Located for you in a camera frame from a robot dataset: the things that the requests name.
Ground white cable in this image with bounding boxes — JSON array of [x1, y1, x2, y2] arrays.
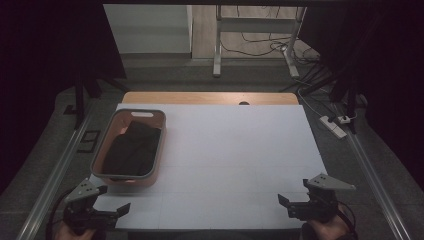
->
[[295, 87, 325, 118]]

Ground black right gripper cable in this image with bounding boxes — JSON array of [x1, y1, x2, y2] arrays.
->
[[337, 199, 359, 239]]

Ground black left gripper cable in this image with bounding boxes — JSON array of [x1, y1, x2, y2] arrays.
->
[[45, 189, 74, 240]]

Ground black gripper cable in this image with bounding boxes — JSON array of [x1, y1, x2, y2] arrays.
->
[[45, 189, 74, 240], [337, 199, 359, 239]]

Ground grey metal floor rail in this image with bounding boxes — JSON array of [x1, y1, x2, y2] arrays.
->
[[332, 102, 413, 240], [15, 108, 97, 240]]

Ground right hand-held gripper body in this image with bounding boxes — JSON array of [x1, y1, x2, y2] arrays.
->
[[288, 173, 357, 223]]

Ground wooden table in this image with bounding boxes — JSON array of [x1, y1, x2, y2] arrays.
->
[[122, 91, 300, 106]]

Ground pink basket with grey rim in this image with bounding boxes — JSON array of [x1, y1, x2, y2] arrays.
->
[[90, 108, 167, 188]]

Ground black cloth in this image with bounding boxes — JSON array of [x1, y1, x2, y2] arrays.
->
[[101, 120, 162, 177]]

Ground person's right hand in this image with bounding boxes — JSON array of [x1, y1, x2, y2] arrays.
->
[[304, 204, 352, 240]]

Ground black floor frame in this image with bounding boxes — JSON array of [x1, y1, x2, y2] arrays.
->
[[76, 129, 101, 155]]

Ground white cabinet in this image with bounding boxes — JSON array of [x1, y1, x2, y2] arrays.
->
[[103, 4, 194, 55]]

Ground white power strip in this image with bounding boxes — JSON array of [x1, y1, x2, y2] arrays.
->
[[319, 115, 348, 140]]

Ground grey metal desk frame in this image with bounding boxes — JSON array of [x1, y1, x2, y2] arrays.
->
[[212, 4, 308, 80]]

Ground black floor cables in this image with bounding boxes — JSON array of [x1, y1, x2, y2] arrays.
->
[[219, 4, 322, 66]]

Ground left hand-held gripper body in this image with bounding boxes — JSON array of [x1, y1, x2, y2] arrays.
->
[[63, 178, 118, 235]]

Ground black stand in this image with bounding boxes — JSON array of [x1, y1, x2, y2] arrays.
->
[[63, 71, 132, 131], [279, 63, 368, 135]]

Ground person's left hand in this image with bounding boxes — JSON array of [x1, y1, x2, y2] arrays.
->
[[54, 221, 98, 240]]

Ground white board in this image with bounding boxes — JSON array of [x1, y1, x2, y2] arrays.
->
[[89, 103, 328, 231]]

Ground dark curtain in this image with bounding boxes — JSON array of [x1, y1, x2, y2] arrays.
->
[[0, 0, 128, 195], [297, 0, 424, 192]]

